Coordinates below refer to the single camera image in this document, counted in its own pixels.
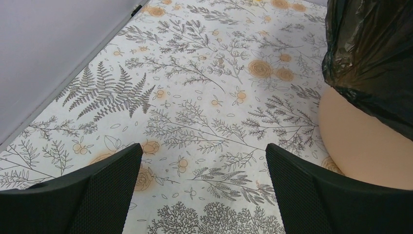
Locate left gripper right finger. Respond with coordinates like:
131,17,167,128
266,143,413,234

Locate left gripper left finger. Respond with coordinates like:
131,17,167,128
0,143,143,234

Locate black plastic trash bag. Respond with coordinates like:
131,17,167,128
322,0,413,139

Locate orange plastic trash bin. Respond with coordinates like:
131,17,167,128
319,87,413,190

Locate floral patterned table mat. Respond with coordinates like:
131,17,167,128
0,0,339,234

